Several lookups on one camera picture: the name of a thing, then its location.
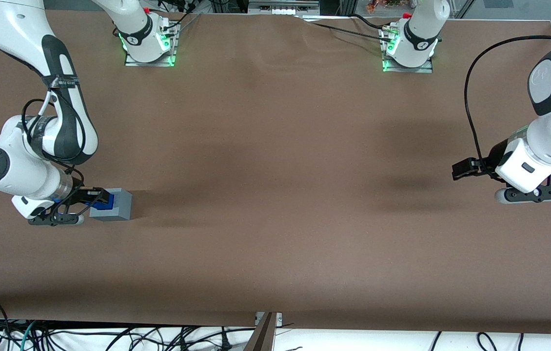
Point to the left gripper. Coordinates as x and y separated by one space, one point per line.
496 157

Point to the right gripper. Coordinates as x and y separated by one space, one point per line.
78 191

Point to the blue plastic part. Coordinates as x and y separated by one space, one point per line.
105 207

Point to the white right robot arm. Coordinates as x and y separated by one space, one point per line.
17 29

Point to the gray cube base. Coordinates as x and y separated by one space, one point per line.
123 204

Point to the brown table cover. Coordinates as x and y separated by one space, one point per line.
275 146

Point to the dark angled beam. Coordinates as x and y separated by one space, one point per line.
261 339

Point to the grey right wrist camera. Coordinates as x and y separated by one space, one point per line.
56 220

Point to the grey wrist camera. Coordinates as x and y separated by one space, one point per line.
56 220
531 194

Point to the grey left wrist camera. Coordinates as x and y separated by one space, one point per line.
531 194

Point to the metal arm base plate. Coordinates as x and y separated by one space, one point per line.
151 62
407 69

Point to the metal table edge bracket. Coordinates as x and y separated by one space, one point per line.
279 318

